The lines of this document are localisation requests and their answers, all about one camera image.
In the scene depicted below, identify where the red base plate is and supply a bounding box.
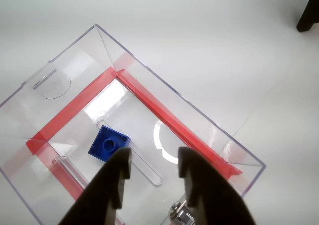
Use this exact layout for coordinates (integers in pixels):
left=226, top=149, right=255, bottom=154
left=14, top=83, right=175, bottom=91
left=25, top=67, right=244, bottom=201

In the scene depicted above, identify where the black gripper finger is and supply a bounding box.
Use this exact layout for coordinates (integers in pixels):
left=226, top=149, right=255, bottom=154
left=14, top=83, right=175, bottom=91
left=58, top=147, right=133, bottom=225
left=177, top=147, right=258, bottom=225

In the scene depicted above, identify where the black stand leg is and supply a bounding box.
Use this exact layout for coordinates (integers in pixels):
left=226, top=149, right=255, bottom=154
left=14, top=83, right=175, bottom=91
left=296, top=0, right=319, bottom=33

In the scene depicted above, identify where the blue lego brick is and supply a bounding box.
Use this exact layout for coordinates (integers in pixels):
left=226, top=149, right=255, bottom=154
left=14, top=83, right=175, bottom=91
left=87, top=125, right=131, bottom=164

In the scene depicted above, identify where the transparent acrylic box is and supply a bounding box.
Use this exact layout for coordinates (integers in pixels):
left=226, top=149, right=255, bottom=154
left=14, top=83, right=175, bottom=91
left=0, top=23, right=266, bottom=225

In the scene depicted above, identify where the silver cam lock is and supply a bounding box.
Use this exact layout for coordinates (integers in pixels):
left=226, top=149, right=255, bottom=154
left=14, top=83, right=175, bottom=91
left=166, top=199, right=197, bottom=225

